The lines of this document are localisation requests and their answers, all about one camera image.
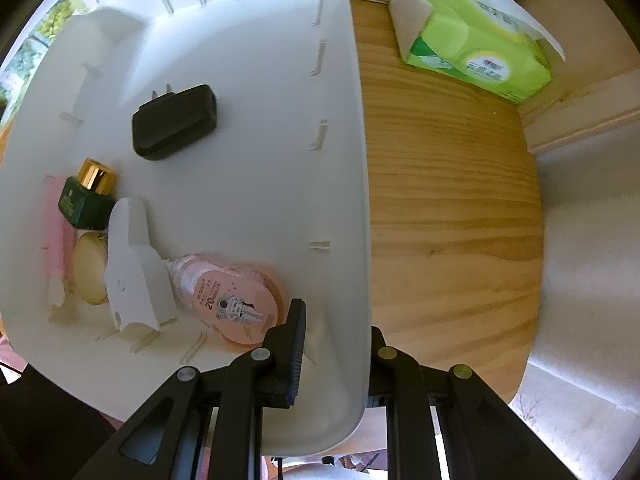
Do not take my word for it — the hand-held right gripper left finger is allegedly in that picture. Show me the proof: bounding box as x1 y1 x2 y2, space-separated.
72 298 307 480

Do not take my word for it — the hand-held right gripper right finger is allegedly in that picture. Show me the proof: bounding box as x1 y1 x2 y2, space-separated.
369 326 573 480

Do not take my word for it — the pink correction tape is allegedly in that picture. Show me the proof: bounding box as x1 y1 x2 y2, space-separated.
167 254 291 346

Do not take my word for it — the white curved plastic piece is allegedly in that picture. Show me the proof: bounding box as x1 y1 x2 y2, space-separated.
103 198 178 333

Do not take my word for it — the white plastic tray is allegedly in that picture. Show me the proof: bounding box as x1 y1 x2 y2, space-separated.
0 0 373 456

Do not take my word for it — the round gold compact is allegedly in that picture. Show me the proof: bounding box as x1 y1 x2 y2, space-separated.
70 231 111 306

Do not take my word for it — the green bottle with gold cap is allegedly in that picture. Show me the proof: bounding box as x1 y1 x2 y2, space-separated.
56 158 118 231

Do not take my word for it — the black plug charger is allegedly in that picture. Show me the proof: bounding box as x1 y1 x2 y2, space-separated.
131 82 218 162

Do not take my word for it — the pink plastic stick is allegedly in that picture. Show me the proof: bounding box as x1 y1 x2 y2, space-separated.
40 175 76 308

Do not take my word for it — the white floral curtain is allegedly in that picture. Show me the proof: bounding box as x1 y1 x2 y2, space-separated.
520 70 640 461

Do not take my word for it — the person's dark clothing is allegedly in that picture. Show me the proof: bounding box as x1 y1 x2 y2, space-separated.
0 365 131 480

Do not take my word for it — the green tissue pack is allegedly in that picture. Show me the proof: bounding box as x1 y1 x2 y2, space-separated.
389 0 566 106

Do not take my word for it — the wooden side panel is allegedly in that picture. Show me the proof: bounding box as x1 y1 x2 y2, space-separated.
515 0 640 156

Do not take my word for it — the grape printed box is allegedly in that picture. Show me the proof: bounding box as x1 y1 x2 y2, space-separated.
0 42 38 116
27 0 93 53

